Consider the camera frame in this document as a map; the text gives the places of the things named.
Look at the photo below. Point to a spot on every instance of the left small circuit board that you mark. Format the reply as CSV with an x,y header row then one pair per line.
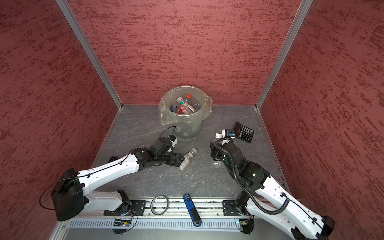
x,y
121,226

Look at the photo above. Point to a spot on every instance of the left corner aluminium post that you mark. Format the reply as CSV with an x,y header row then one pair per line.
x,y
80,35

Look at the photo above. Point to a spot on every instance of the blue black handheld tool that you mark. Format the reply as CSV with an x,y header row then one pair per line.
x,y
195,217

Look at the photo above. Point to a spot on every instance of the corner aluminium post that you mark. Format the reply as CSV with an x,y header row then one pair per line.
x,y
291,35
80,35

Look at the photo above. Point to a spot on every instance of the aluminium front rail frame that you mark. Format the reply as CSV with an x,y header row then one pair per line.
x,y
161,214

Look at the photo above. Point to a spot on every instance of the grey plastic waste bin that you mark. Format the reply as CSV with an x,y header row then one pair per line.
x,y
183,130

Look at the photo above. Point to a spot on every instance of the right small circuit board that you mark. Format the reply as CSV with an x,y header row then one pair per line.
x,y
246,226

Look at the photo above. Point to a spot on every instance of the right corner aluminium post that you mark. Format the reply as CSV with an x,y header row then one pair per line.
x,y
291,35

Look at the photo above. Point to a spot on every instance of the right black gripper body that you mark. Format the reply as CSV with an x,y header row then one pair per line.
x,y
218,155

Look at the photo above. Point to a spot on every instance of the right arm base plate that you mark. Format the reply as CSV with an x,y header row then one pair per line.
x,y
234,208

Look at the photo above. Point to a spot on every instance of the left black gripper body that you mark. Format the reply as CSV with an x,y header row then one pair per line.
x,y
169,158

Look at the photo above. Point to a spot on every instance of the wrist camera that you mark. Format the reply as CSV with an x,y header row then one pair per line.
x,y
173,140
225,133

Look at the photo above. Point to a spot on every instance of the red white label square bottle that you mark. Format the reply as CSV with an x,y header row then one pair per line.
x,y
179,100

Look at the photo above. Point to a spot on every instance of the black desk calculator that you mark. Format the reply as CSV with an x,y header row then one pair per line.
x,y
243,133

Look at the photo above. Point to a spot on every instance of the small circuit board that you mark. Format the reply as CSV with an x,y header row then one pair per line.
x,y
121,226
246,226

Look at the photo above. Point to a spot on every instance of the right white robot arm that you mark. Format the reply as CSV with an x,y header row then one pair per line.
x,y
263,197

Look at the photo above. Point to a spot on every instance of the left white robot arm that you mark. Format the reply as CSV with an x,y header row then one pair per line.
x,y
69,192

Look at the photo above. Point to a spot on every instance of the green white label small bottle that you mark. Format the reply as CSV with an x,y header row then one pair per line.
x,y
187,159

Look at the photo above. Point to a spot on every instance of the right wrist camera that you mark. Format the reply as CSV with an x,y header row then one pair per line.
x,y
225,133

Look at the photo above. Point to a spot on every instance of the clear plastic bin liner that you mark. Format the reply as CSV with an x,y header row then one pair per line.
x,y
197,97

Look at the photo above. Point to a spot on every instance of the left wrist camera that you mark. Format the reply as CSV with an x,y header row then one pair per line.
x,y
173,140

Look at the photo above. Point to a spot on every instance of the red label cola bottle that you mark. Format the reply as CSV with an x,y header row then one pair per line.
x,y
185,106

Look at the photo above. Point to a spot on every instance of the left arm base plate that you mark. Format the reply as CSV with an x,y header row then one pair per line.
x,y
130,208

